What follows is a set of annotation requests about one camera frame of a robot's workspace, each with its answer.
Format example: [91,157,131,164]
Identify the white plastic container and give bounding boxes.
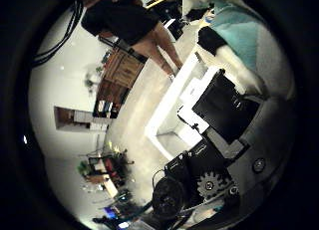
[145,52,213,160]

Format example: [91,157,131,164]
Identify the light blue plush toy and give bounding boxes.
[208,0,296,99]

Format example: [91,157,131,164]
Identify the black desk equipment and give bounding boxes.
[146,0,187,40]

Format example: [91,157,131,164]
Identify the person in black shirt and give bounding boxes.
[81,0,184,81]

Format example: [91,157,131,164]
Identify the black cable bundle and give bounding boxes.
[32,0,85,69]

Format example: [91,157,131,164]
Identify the wooden shelf cabinet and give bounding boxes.
[93,49,146,120]

